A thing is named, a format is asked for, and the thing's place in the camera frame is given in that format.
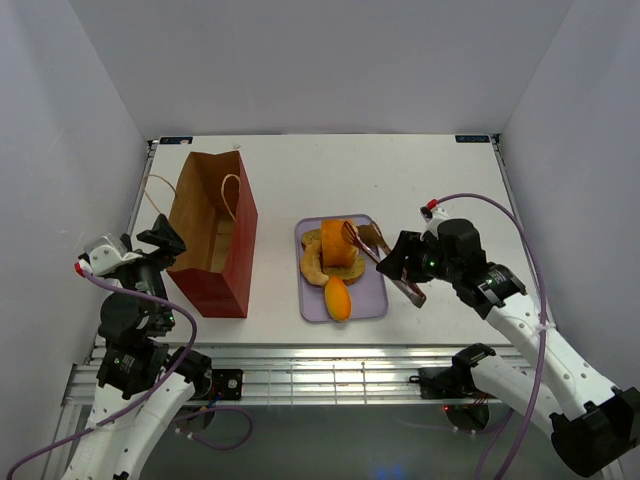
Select lilac plastic tray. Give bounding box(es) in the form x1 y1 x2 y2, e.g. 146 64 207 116
295 217 389 323

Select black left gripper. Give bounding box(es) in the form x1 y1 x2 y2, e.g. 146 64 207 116
117 212 187 329

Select small orange oval bun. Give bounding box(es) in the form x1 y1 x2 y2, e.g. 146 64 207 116
324 277 352 322

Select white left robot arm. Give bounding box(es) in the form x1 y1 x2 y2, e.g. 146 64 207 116
63 214 212 479

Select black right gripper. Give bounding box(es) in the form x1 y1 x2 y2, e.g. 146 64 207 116
375 231 460 284

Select pale curved bread roll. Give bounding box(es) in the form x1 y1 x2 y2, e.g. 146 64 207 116
300 240 329 287

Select blue corner label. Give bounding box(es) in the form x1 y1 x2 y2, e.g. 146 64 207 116
455 135 491 144
158 136 193 145

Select right blue corner label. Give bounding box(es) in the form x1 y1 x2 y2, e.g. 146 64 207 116
455 135 491 144

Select metal kitchen tongs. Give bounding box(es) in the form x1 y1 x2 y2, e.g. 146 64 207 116
341 221 427 308

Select red paper bag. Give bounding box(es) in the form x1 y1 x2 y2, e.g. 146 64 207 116
147 151 258 318

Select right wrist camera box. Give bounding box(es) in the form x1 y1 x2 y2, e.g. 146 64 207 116
420 199 451 236

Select aluminium table frame rail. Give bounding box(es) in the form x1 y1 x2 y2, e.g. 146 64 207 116
63 344 531 406

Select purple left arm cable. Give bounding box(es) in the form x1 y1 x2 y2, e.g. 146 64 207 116
4 267 254 480

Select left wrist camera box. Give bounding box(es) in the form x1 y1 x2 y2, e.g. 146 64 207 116
74 233 142 277

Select left blue corner label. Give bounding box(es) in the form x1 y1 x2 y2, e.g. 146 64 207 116
158 136 193 145

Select large orange bread loaf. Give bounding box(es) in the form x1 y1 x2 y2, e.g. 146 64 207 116
320 219 358 269

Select brown seeded bread slice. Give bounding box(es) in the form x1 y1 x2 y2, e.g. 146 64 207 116
323 255 366 286

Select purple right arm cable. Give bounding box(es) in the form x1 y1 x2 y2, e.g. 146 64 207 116
432 192 549 480

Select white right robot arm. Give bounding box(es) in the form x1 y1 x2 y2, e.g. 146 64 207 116
377 219 639 477

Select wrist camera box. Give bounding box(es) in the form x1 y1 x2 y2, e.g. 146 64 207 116
74 233 142 277
420 199 451 236

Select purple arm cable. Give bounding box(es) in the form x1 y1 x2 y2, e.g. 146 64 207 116
432 192 549 480
4 267 254 480

